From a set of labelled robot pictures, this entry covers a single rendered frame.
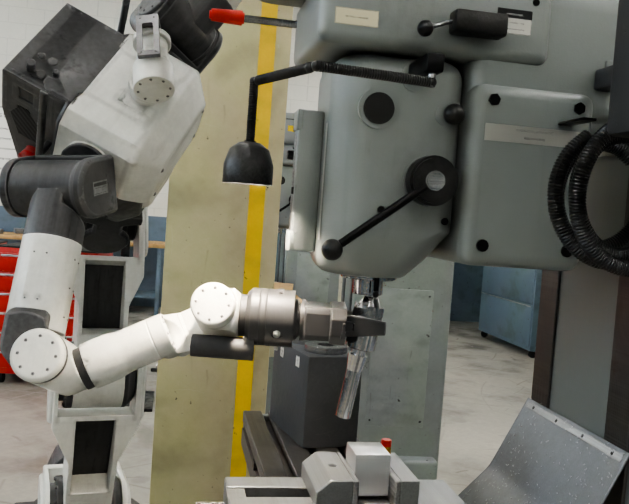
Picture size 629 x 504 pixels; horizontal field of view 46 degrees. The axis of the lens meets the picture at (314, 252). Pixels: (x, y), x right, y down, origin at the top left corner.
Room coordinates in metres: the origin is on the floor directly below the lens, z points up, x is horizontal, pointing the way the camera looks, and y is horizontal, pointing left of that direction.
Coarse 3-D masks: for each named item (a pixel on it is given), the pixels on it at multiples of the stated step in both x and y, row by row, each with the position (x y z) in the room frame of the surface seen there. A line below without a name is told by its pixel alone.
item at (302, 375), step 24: (288, 360) 1.59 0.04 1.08; (312, 360) 1.48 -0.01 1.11; (336, 360) 1.50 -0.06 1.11; (288, 384) 1.58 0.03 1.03; (312, 384) 1.48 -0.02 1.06; (336, 384) 1.50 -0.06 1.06; (360, 384) 1.52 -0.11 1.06; (288, 408) 1.57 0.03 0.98; (312, 408) 1.48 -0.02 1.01; (336, 408) 1.50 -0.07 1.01; (288, 432) 1.56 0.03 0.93; (312, 432) 1.48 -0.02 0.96; (336, 432) 1.50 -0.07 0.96
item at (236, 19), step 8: (216, 16) 1.20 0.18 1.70; (224, 16) 1.20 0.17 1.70; (232, 16) 1.20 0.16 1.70; (240, 16) 1.20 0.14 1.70; (248, 16) 1.21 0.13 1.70; (256, 16) 1.21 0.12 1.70; (240, 24) 1.21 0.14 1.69; (264, 24) 1.22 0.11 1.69; (272, 24) 1.22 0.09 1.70; (280, 24) 1.22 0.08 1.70; (288, 24) 1.22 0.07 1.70; (296, 24) 1.22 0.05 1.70
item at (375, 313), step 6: (354, 306) 1.15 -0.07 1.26; (360, 306) 1.14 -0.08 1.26; (366, 306) 1.13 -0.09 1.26; (354, 312) 1.15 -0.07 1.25; (360, 312) 1.14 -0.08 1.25; (366, 312) 1.13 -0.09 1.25; (372, 312) 1.13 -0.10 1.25; (378, 312) 1.14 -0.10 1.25; (372, 318) 1.13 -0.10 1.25; (378, 318) 1.14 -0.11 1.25; (366, 336) 1.13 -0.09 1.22; (372, 336) 1.14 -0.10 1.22; (354, 342) 1.14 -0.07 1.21; (360, 342) 1.13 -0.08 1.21; (366, 342) 1.13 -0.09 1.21; (372, 342) 1.14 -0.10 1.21
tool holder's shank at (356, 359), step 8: (352, 352) 1.15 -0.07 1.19; (360, 352) 1.15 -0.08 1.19; (352, 360) 1.14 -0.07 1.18; (360, 360) 1.14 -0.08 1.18; (352, 368) 1.15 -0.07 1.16; (360, 368) 1.15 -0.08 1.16; (352, 376) 1.15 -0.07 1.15; (344, 384) 1.16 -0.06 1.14; (352, 384) 1.15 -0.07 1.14; (344, 392) 1.15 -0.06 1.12; (352, 392) 1.15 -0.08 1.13; (344, 400) 1.15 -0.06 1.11; (352, 400) 1.15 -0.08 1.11; (344, 408) 1.15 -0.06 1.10; (352, 408) 1.16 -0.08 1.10; (344, 416) 1.15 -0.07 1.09
